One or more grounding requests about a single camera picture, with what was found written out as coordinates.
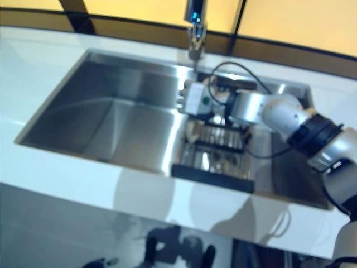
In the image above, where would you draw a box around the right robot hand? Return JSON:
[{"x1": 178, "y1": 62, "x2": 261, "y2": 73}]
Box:
[{"x1": 176, "y1": 80, "x2": 221, "y2": 116}]

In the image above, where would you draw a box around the cream ceramic plate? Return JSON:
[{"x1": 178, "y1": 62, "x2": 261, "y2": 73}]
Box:
[{"x1": 185, "y1": 76, "x2": 227, "y2": 143}]

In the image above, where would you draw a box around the chrome pull-down kitchen faucet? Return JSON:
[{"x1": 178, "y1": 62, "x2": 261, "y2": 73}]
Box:
[{"x1": 183, "y1": 0, "x2": 209, "y2": 61}]

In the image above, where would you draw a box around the black dish drying rack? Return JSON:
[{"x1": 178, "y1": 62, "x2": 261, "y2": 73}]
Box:
[{"x1": 170, "y1": 70, "x2": 258, "y2": 194}]

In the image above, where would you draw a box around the stainless steel sink basin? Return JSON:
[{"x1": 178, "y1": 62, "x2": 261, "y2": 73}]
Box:
[{"x1": 14, "y1": 48, "x2": 335, "y2": 211}]

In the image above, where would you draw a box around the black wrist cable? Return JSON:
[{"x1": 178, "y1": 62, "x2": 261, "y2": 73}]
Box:
[{"x1": 208, "y1": 61, "x2": 294, "y2": 160}]

